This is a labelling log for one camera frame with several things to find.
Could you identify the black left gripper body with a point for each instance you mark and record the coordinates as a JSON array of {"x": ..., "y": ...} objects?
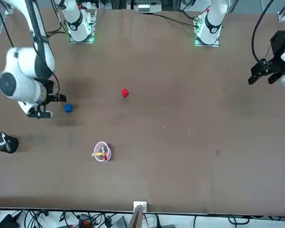
[{"x": 279, "y": 45}]

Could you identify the red magnetic block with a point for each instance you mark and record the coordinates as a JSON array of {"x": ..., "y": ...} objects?
[{"x": 125, "y": 93}]

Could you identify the yellow highlighter pen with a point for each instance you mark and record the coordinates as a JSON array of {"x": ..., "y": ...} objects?
[{"x": 98, "y": 154}]

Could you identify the blue magnetic block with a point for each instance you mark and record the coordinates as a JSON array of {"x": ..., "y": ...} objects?
[{"x": 68, "y": 108}]

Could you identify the red-capped white marker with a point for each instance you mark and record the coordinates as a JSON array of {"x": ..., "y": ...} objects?
[{"x": 105, "y": 157}]

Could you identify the black and orange device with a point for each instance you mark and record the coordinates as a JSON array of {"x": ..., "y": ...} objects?
[{"x": 85, "y": 223}]

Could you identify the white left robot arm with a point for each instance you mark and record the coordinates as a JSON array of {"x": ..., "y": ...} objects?
[{"x": 212, "y": 21}]

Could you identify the black power adapter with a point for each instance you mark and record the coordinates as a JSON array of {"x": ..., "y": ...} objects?
[{"x": 8, "y": 222}]

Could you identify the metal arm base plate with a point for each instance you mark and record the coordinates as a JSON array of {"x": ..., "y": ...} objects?
[
  {"x": 197, "y": 44},
  {"x": 91, "y": 40}
]

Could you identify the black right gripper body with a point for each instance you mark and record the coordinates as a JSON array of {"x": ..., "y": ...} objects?
[{"x": 48, "y": 89}]

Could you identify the black mesh pen cup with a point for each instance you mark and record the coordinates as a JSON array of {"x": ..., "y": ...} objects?
[{"x": 13, "y": 145}]

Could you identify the white table edge bracket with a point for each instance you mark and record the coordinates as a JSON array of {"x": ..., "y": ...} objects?
[{"x": 140, "y": 203}]

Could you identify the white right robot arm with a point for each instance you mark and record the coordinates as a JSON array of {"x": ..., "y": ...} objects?
[{"x": 23, "y": 61}]

